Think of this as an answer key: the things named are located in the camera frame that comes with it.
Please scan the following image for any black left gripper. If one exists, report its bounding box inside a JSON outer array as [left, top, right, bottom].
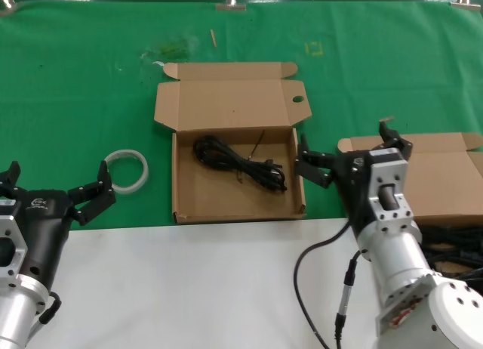
[[0, 159, 117, 290]]

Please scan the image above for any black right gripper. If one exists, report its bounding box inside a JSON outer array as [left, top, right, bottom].
[[294, 119, 414, 236]]

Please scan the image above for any black cable bundle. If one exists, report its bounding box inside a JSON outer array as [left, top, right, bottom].
[[192, 129, 290, 193]]

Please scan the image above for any open cardboard box with hole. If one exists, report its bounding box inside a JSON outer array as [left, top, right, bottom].
[[153, 60, 312, 224]]

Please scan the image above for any white tape roll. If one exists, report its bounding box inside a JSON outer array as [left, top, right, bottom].
[[103, 148, 149, 196]]

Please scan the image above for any green table cloth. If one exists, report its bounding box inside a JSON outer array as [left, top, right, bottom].
[[0, 0, 483, 231]]

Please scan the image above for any clear plastic wrapper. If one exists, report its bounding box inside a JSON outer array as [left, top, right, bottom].
[[140, 35, 199, 69]]

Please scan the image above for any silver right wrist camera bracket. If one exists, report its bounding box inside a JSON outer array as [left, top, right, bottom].
[[367, 147, 417, 224]]

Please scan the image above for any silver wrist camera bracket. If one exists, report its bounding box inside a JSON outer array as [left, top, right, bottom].
[[0, 214, 30, 286], [367, 147, 417, 224]]

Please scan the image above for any open cardboard box holding cables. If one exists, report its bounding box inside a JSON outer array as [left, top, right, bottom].
[[337, 131, 483, 280]]

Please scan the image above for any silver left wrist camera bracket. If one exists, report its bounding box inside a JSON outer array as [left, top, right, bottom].
[[0, 214, 30, 286]]

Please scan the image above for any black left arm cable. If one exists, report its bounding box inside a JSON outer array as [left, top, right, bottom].
[[38, 291, 63, 326]]

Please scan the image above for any pile of black cables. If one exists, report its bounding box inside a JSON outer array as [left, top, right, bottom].
[[417, 223, 483, 283]]

